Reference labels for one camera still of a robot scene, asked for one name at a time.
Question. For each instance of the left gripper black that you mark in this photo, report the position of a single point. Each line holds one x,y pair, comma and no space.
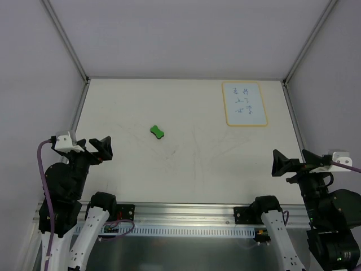
88,155

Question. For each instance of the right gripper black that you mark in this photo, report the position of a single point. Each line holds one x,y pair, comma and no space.
298,166

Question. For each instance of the green whiteboard eraser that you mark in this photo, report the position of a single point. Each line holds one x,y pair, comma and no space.
157,132

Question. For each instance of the yellow framed whiteboard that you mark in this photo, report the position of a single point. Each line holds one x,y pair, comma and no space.
243,104

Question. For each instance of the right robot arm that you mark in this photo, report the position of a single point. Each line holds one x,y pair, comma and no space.
332,215

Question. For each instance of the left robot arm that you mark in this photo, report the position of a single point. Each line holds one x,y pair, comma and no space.
63,166

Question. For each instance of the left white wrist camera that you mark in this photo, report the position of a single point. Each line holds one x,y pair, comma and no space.
65,141

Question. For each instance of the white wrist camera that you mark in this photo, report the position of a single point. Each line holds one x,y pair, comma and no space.
65,141
340,161

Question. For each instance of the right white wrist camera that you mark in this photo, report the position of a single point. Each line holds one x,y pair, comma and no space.
340,161

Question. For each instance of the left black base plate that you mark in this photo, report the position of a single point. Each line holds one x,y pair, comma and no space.
125,212

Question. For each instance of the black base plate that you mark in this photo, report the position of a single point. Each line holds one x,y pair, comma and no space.
125,212
245,216

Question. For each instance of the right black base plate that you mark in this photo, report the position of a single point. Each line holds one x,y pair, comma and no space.
245,216

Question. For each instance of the aluminium mounting rail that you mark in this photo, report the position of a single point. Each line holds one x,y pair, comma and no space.
176,214

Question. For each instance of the white slotted cable duct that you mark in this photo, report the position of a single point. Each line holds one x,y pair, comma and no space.
193,231

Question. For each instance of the left aluminium frame post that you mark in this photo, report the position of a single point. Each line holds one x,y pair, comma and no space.
49,9

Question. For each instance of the aluminium frame post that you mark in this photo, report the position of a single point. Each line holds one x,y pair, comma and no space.
49,9
310,39

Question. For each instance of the right aluminium frame post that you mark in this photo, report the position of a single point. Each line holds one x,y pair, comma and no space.
310,39

